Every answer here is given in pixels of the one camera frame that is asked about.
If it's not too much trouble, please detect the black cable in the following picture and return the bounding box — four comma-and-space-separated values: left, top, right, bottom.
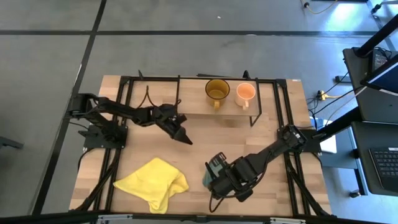
136, 85, 157, 110

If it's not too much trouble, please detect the yellow cable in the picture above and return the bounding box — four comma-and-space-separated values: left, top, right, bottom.
299, 0, 339, 16

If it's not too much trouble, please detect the black desk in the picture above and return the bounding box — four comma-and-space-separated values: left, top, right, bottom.
320, 120, 398, 197

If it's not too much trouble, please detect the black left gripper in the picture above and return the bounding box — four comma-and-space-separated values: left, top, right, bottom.
152, 104, 193, 145

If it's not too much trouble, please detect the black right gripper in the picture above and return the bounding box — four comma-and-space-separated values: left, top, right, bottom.
205, 152, 259, 202

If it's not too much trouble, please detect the peach mug with orange inside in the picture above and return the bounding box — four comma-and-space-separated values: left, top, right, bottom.
234, 82, 257, 111

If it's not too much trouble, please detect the dark monitor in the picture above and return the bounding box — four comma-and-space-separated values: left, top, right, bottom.
359, 60, 398, 95

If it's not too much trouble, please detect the teal mug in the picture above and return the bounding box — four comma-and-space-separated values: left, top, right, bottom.
201, 157, 229, 189

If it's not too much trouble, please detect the wooden shelf with wire legs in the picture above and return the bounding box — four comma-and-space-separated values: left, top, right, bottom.
176, 77, 263, 128

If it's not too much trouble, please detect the black keyboard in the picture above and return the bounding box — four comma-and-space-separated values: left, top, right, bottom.
368, 146, 398, 192

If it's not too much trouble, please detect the yellow cloth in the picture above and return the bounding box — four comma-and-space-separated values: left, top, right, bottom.
113, 157, 190, 215

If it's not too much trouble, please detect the yellow mug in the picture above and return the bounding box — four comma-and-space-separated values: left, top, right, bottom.
205, 78, 231, 111

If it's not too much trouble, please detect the black metal table frame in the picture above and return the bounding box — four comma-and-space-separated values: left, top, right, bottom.
70, 70, 332, 219

